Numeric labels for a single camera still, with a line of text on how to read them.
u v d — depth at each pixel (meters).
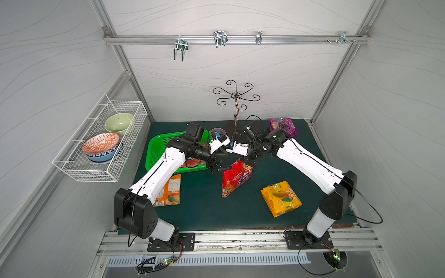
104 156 0.57
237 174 0.78
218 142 0.65
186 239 0.74
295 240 0.73
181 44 0.78
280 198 0.80
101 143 0.64
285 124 1.11
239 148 0.67
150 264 0.69
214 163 0.65
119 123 0.73
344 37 0.77
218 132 1.11
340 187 0.43
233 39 0.78
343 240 0.77
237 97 0.91
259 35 0.72
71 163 0.56
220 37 0.76
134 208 0.41
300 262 0.64
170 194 0.85
